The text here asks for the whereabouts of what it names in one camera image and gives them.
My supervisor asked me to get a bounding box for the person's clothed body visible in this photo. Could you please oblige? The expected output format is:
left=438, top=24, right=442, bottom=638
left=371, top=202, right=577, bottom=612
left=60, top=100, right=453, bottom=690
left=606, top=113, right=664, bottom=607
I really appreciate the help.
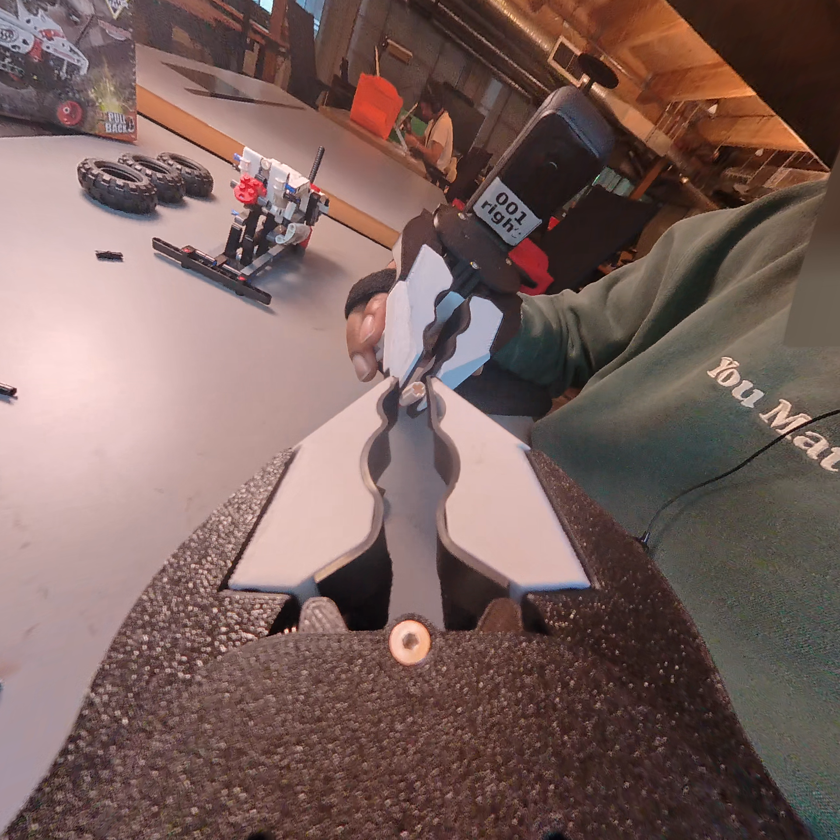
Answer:
left=532, top=171, right=840, bottom=840

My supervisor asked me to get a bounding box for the grey desk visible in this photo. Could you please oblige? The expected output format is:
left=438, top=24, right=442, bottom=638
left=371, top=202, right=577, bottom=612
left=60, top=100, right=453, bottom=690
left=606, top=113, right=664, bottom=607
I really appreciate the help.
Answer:
left=0, top=116, right=552, bottom=815

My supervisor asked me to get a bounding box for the orange box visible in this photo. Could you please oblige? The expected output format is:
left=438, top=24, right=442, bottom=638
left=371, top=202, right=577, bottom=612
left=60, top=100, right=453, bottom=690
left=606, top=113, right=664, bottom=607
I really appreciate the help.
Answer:
left=350, top=73, right=405, bottom=140

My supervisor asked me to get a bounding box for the toy truck set box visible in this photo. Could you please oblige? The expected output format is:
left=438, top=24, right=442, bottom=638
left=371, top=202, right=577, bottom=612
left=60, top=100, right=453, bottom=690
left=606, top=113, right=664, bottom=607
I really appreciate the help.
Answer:
left=0, top=0, right=139, bottom=141

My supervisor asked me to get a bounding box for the white black toy truck model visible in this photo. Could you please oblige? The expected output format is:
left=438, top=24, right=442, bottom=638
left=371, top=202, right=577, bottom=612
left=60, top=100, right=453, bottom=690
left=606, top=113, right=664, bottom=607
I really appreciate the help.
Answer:
left=151, top=145, right=329, bottom=305

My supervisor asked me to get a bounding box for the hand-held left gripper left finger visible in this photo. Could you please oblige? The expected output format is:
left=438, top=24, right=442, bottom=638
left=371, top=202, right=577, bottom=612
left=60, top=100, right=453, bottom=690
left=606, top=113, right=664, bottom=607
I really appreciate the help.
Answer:
left=227, top=378, right=401, bottom=598

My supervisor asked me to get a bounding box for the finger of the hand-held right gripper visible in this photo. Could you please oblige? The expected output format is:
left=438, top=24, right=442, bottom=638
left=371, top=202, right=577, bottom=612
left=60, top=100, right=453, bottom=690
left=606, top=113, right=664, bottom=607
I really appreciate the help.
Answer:
left=431, top=292, right=508, bottom=392
left=381, top=243, right=455, bottom=384

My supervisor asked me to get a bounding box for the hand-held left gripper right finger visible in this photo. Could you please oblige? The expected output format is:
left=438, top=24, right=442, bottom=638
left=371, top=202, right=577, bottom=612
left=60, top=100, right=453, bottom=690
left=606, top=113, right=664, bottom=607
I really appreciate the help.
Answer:
left=423, top=378, right=592, bottom=594

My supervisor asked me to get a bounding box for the black toy tyre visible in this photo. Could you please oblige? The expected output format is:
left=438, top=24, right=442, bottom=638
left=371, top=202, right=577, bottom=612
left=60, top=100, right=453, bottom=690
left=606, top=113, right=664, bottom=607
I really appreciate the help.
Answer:
left=77, top=158, right=158, bottom=215
left=158, top=153, right=215, bottom=199
left=119, top=154, right=187, bottom=204

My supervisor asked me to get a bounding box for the wood-edged table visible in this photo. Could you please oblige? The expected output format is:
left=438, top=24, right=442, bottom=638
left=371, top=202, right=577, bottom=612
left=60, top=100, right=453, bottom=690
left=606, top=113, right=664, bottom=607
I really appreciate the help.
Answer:
left=136, top=44, right=454, bottom=250

